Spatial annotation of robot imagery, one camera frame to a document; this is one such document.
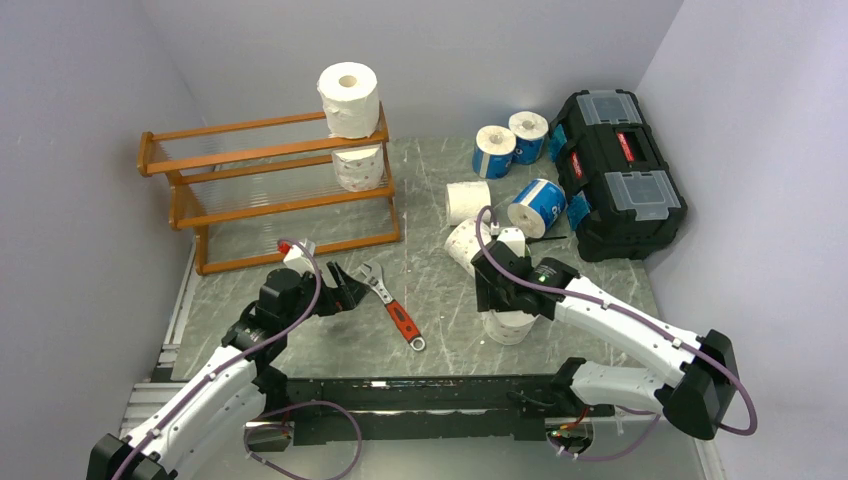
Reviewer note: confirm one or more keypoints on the dotted white roll lying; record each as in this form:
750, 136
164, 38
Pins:
462, 245

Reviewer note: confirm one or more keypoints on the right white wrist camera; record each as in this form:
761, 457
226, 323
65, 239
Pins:
514, 239

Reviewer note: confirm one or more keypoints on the plain white roll lying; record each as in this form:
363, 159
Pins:
464, 200

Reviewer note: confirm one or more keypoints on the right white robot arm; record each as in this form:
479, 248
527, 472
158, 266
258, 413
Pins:
689, 379

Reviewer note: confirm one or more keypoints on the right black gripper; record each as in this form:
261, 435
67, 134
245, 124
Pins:
487, 299

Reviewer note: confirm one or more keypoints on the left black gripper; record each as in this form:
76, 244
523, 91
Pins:
341, 298

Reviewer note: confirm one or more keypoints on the blue wrapped roll back left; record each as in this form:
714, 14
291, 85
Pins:
493, 152

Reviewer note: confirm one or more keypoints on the plain white paper roll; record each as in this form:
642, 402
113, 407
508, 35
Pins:
350, 99

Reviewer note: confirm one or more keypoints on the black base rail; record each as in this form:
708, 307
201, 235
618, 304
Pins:
314, 411

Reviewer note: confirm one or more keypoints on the dotted white roll front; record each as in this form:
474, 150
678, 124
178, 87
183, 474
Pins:
507, 328

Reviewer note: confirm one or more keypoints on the blue wrapped roll lying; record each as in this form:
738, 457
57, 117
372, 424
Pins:
537, 207

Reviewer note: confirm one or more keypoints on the orange wooden shelf rack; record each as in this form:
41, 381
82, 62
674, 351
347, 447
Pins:
228, 187

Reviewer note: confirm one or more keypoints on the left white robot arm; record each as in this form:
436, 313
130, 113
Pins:
237, 385

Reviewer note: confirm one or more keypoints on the black plastic toolbox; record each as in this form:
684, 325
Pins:
621, 198

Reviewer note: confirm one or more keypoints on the red handled adjustable wrench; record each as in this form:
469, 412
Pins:
373, 278

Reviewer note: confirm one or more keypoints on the blue wrapped roll back right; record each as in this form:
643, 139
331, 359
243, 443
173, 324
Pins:
530, 130

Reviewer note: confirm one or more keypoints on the dotted white roll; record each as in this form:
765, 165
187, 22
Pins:
462, 245
358, 169
507, 328

